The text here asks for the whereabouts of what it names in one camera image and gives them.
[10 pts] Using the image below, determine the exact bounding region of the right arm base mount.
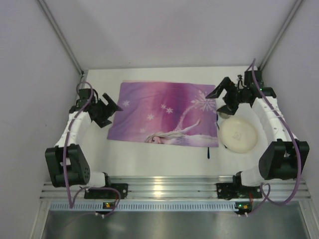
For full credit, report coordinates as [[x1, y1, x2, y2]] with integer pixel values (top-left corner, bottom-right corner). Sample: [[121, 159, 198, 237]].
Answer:
[[216, 183, 262, 200]]

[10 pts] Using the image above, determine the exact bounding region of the purple printed placemat cloth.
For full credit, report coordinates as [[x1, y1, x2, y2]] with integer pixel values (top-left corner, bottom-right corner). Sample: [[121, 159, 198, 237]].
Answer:
[[107, 82, 219, 147]]

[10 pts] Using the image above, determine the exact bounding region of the aluminium frame post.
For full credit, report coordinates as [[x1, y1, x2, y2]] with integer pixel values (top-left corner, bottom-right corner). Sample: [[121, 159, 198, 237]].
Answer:
[[257, 0, 305, 71], [36, 0, 84, 75]]

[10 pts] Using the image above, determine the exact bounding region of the left aluminium frame post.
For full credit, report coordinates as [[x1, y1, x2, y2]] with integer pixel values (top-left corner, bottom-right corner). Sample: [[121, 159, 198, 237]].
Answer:
[[36, 0, 84, 75]]

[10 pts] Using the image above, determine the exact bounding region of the blue metal spoon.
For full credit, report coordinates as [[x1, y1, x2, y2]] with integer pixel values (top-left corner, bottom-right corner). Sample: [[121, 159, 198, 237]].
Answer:
[[215, 113, 220, 131]]

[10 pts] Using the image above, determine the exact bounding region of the small beige cup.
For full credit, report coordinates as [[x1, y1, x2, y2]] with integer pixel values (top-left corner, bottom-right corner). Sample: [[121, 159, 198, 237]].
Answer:
[[219, 113, 232, 119]]

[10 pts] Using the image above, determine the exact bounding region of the perforated cable duct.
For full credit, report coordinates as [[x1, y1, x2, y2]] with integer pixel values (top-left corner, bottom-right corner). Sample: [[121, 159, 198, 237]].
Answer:
[[49, 201, 252, 211]]

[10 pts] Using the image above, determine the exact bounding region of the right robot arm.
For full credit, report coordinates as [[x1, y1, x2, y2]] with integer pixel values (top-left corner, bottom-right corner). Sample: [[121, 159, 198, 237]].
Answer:
[[206, 70, 310, 187]]

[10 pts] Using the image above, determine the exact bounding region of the cream round plate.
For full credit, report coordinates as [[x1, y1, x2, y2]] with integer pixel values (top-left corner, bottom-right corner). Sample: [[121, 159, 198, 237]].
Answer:
[[218, 116, 259, 153]]

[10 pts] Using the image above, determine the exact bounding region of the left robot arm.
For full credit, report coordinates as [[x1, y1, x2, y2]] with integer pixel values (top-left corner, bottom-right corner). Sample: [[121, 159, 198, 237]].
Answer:
[[45, 89, 122, 188]]

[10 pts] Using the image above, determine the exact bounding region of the right aluminium frame post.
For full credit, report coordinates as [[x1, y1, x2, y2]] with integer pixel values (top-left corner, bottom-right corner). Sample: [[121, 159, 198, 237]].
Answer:
[[257, 0, 305, 71]]

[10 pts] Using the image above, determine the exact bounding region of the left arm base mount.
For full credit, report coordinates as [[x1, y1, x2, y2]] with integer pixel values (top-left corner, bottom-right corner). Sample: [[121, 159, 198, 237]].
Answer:
[[84, 183, 129, 199]]

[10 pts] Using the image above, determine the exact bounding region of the aluminium mounting rail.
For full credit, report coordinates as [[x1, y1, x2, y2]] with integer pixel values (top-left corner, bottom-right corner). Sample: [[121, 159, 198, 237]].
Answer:
[[40, 176, 311, 201]]

